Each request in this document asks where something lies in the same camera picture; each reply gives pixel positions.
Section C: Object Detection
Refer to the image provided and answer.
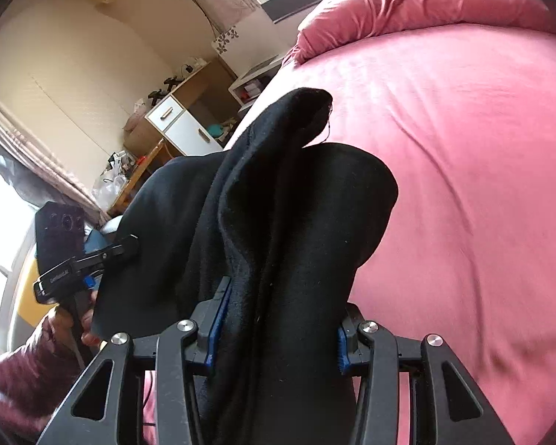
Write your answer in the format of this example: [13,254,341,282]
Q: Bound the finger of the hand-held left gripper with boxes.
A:
[102,235,140,266]

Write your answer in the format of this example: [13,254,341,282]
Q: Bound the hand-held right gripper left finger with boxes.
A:
[37,277,233,445]

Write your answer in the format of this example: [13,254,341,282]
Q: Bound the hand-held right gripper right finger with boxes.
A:
[337,303,515,445]

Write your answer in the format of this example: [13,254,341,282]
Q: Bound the black pants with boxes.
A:
[93,87,399,445]

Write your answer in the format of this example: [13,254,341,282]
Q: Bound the person's left forearm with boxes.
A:
[0,320,86,442]

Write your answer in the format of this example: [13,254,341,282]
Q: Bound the person's left hand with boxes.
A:
[44,308,105,347]

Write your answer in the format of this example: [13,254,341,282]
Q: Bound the white plastic bag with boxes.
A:
[92,152,131,205]

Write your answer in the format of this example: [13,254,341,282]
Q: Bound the striped pink curtain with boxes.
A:
[0,86,109,223]

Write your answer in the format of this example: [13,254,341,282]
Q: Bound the pink plastic bag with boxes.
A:
[124,99,150,131]

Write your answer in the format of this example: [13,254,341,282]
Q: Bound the wooden cabinet with white drawers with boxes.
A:
[123,58,239,158]

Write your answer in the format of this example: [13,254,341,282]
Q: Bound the pink fleece bed blanket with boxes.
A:
[141,23,556,445]

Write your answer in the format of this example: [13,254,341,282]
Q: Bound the white shelf organizer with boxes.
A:
[228,55,284,113]

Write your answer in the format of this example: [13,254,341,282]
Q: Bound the floral curtain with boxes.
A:
[185,0,272,56]

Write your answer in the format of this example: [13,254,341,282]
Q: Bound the dusky pink pillow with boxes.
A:
[282,0,556,65]

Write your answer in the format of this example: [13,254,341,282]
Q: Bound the black wall cable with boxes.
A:
[161,0,219,43]

